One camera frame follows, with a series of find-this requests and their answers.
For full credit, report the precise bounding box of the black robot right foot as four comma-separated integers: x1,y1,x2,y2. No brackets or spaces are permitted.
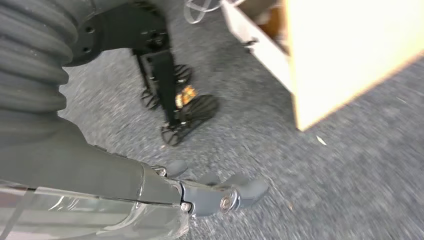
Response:
139,62,220,147

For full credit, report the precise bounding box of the black robot right leg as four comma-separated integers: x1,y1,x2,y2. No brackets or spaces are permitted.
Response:
67,0,181,128

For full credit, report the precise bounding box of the white under-desk tray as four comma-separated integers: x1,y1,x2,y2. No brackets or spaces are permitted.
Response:
221,0,294,93

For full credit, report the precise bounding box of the light wood desk panel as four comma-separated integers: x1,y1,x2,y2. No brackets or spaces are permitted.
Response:
284,0,424,132

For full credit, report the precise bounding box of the white cable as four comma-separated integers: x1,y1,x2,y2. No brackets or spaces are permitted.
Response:
183,0,223,25

